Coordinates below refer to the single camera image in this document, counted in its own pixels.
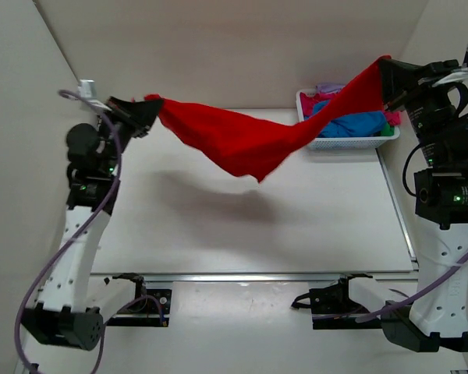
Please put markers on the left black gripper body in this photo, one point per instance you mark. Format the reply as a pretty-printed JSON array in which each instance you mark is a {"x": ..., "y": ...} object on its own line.
[{"x": 126, "y": 138}]

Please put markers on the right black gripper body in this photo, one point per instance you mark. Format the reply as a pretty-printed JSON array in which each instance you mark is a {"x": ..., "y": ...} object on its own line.
[{"x": 427, "y": 105}]

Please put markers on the red t shirt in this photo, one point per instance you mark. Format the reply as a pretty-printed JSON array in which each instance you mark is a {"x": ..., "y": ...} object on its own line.
[{"x": 243, "y": 145}]

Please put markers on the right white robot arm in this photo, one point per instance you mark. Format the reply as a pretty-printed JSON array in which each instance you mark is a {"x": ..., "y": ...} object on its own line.
[{"x": 435, "y": 316}]

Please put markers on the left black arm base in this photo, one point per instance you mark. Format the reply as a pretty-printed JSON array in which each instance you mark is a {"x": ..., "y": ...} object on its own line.
[{"x": 150, "y": 306}]

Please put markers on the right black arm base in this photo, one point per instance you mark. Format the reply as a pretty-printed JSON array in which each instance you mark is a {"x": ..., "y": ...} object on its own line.
[{"x": 332, "y": 308}]

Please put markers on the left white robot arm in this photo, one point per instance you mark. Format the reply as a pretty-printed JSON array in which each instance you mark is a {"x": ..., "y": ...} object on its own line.
[{"x": 64, "y": 314}]

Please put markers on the pink t shirt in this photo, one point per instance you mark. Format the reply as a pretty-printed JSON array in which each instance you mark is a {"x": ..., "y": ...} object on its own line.
[{"x": 307, "y": 103}]

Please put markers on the green t shirt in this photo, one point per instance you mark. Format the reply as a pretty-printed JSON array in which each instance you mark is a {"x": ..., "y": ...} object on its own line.
[{"x": 387, "y": 130}]

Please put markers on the blue t shirt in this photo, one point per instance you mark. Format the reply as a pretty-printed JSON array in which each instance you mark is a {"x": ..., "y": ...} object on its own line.
[{"x": 365, "y": 124}]

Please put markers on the white plastic laundry basket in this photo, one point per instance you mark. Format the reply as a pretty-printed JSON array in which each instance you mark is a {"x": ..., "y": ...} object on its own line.
[{"x": 372, "y": 142}]

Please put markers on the lavender t shirt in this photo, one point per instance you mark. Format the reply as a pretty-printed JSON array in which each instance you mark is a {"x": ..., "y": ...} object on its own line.
[{"x": 329, "y": 88}]

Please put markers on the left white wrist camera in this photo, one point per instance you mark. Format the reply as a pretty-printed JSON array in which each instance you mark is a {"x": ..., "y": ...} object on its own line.
[{"x": 86, "y": 89}]

